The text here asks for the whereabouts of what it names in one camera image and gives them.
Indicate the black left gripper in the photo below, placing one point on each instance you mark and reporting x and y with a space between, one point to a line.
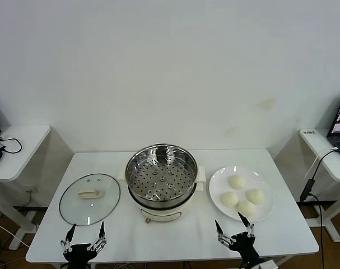
80 252

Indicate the perforated steel steamer basket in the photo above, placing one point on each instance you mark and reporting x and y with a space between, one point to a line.
161 193

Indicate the white side table with label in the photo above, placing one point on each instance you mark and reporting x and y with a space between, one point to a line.
335 171

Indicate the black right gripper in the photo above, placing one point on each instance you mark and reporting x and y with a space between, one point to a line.
244 245

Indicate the white side table with mouse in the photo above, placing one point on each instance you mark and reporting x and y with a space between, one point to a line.
24 145

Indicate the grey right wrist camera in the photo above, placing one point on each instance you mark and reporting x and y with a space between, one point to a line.
267 265

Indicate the white steamed baozi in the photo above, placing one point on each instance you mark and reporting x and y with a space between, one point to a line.
236 182
248 208
255 196
229 199

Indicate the cream electric cooker pot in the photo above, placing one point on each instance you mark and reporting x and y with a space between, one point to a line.
158 215

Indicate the white wall socket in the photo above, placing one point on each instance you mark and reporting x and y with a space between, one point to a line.
28 192

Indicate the round glass pot lid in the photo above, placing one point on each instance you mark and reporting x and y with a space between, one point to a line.
108 190

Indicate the small printed table label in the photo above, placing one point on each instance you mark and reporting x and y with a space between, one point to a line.
309 132

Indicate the round white plate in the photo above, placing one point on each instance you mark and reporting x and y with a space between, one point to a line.
223 182

